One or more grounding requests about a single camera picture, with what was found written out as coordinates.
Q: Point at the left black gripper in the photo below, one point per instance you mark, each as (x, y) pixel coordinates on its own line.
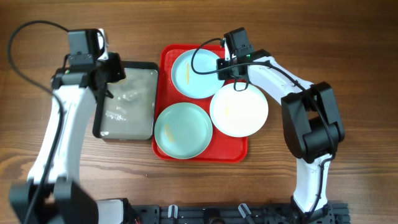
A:
(104, 82)

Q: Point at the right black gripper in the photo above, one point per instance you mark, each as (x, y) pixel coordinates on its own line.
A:
(223, 71)

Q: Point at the white plate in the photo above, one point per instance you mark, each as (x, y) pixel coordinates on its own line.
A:
(239, 109)

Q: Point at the light blue plate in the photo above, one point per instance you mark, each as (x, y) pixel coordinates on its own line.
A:
(191, 84)

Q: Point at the mint green plate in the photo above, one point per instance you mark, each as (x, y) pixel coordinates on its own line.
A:
(183, 130)

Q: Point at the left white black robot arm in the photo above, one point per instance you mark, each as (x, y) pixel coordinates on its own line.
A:
(52, 193)

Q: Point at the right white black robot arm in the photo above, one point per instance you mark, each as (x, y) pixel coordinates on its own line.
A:
(311, 120)

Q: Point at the black tray with water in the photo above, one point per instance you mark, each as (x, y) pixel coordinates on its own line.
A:
(129, 114)

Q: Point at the red plastic tray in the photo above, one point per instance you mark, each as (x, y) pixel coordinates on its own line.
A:
(222, 148)

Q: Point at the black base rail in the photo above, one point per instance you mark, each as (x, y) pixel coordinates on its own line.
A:
(278, 213)

